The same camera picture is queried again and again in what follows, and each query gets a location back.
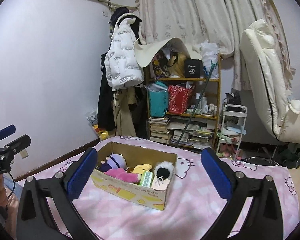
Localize pink hello kitty bedsheet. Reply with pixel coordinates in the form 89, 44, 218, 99
14, 135, 300, 240

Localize cardboard box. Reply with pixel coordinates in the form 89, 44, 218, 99
91, 141, 177, 211

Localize black coat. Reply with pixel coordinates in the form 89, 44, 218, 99
97, 53, 116, 132

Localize purple hair doll plush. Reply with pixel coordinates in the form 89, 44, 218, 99
98, 153, 127, 172

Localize white wire cart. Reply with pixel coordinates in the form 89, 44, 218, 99
217, 104, 248, 161

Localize pink bear plush toy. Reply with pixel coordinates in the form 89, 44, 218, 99
105, 168, 142, 184

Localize yellow bags on floor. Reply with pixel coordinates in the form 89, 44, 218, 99
86, 108, 111, 141

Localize black box with 40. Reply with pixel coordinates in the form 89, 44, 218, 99
184, 59, 203, 78

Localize yellow round plush toy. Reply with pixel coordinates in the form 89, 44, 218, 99
132, 164, 152, 174

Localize green snack packet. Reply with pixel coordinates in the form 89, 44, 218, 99
139, 171, 153, 187

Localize beige coat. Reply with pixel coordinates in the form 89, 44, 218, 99
113, 89, 136, 137

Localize stack of books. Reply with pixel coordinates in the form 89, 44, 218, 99
148, 117, 172, 144

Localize pink swirl roll plush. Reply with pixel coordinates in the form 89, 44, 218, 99
151, 176, 170, 191

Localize cream floppy hat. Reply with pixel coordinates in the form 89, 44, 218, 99
134, 37, 202, 68

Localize teal bag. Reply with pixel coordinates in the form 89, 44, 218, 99
147, 81, 169, 117

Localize white fluffy pompom toy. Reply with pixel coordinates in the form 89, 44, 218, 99
153, 161, 174, 180

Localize wooden shelf unit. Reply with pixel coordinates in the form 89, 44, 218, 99
146, 59, 221, 151

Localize wall socket upper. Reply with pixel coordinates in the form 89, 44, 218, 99
20, 149, 29, 159

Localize white puffer jacket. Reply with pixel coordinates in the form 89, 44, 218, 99
104, 13, 144, 90

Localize red gift bag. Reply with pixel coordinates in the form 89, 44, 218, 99
168, 85, 193, 114

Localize cream reclining chair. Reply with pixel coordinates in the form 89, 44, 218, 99
239, 19, 300, 144

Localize floral curtain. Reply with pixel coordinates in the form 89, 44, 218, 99
136, 0, 295, 90

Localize green broom handle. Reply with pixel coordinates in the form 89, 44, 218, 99
175, 61, 218, 146

